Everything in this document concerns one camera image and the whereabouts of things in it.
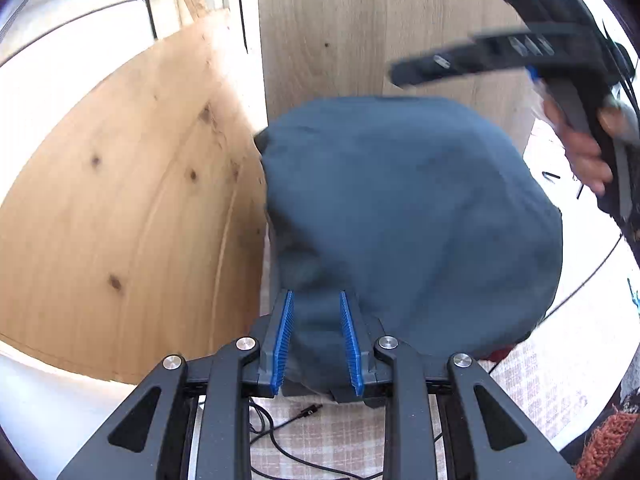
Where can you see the plaid tablecloth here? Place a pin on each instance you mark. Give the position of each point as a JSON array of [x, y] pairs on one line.
[[320, 440]]

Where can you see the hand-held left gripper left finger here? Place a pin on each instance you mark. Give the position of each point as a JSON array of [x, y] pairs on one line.
[[281, 345]]

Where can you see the plywood board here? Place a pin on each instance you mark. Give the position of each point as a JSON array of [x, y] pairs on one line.
[[125, 210]]

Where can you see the dark pants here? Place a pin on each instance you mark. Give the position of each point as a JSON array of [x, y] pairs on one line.
[[410, 220]]

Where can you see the orange knit cloth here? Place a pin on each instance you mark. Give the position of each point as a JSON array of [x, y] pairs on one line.
[[605, 447]]

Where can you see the light wood cabinet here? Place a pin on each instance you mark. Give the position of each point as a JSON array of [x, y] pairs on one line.
[[340, 35]]

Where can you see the person's right hand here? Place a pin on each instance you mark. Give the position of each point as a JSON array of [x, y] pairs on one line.
[[582, 155]]

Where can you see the small black hex key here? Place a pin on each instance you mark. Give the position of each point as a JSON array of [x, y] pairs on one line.
[[580, 191], [551, 175]]

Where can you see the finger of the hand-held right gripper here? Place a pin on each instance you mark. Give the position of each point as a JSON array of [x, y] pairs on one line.
[[465, 57]]

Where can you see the dark red cloth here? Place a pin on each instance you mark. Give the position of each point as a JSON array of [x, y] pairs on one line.
[[502, 355]]

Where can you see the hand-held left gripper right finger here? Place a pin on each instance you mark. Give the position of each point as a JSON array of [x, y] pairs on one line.
[[352, 345]]

